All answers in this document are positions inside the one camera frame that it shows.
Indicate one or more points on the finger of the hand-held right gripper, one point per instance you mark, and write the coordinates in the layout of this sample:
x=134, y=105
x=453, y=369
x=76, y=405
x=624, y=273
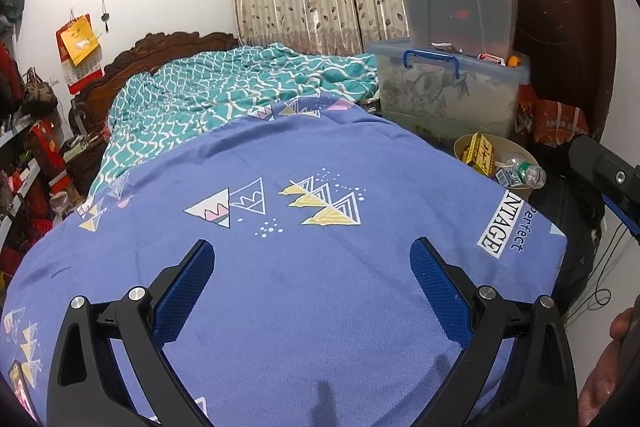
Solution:
x=607, y=174

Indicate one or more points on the person's right hand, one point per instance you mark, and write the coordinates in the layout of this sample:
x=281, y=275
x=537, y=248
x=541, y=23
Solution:
x=607, y=372

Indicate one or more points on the small red white packet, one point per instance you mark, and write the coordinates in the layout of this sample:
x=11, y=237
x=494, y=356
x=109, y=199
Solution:
x=490, y=57

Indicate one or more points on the carved wooden headboard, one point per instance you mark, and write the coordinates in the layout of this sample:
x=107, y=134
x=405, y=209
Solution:
x=165, y=44

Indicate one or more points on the orange plastic bag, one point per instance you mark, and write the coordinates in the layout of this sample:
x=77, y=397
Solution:
x=555, y=119

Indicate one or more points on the hanging wall ornament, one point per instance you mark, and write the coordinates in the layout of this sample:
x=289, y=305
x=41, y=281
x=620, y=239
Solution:
x=105, y=18

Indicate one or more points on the blue printed bedsheet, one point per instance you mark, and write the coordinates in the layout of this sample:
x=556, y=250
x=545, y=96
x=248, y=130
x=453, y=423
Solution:
x=300, y=282

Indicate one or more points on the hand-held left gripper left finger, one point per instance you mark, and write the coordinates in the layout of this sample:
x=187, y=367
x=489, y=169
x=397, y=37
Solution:
x=185, y=287

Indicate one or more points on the clear plastic bottle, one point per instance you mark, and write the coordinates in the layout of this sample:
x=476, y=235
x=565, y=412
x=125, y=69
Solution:
x=530, y=176

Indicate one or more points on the teal patterned quilt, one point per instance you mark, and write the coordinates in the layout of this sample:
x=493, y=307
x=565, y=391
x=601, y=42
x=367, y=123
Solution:
x=225, y=82

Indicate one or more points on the dark wooden door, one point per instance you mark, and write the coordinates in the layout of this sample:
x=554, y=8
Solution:
x=565, y=7

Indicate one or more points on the brown handbag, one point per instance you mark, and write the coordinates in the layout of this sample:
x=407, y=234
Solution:
x=37, y=92

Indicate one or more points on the dark red bags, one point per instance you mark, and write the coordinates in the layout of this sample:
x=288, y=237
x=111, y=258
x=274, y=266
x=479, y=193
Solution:
x=9, y=77

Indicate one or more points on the red yellow wall calendar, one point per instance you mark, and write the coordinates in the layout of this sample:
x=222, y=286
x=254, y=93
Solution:
x=77, y=39

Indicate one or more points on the dark wooden nightstand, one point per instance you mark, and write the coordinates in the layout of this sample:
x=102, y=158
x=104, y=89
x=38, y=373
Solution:
x=85, y=167

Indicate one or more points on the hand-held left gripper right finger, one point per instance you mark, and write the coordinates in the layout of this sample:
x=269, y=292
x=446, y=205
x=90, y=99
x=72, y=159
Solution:
x=440, y=292

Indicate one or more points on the red gift box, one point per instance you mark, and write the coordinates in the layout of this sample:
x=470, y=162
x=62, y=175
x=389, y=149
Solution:
x=47, y=147

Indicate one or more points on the grey metal shelf rack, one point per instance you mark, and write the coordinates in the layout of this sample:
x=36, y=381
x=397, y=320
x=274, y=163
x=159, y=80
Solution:
x=12, y=133

